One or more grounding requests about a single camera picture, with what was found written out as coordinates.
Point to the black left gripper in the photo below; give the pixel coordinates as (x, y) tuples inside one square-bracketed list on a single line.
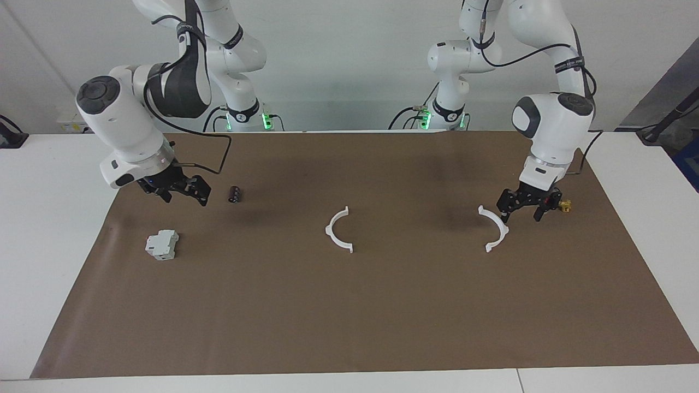
[(534, 195)]

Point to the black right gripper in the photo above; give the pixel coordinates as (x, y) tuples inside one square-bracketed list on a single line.
[(161, 179)]

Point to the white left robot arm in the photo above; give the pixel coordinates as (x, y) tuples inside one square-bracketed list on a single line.
[(551, 125)]

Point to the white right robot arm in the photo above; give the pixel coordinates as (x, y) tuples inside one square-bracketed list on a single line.
[(120, 125)]

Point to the black cylindrical capacitor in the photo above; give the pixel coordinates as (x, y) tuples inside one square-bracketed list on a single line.
[(235, 195)]

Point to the white circuit breaker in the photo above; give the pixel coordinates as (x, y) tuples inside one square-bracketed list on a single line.
[(161, 245)]

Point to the white power strip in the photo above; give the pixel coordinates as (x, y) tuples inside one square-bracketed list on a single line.
[(71, 126)]

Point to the black tripod stand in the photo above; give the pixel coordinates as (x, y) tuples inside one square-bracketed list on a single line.
[(663, 123)]

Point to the blue box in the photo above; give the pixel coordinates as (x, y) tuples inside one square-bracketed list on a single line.
[(691, 164)]

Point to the dark grey partition panel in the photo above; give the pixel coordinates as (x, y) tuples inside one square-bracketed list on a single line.
[(677, 82)]

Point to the brown table mat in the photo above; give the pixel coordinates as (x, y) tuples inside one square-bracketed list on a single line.
[(349, 305)]

